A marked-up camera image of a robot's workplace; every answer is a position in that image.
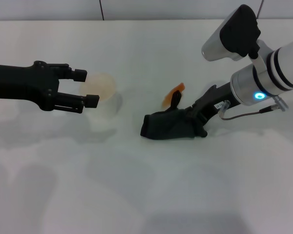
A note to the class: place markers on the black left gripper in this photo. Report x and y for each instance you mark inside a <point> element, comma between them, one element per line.
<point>22,83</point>

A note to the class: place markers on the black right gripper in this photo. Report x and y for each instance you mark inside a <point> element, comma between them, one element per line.
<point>215,103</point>

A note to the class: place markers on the white plastic cup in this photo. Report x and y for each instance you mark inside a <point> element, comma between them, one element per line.
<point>101,107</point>

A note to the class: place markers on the dark blue rag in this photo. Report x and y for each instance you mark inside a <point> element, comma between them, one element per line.
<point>166,124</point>

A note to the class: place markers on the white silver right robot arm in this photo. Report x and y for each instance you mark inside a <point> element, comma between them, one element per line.
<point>271,73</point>

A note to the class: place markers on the brown water stain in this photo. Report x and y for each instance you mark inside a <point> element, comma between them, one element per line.
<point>169,97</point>

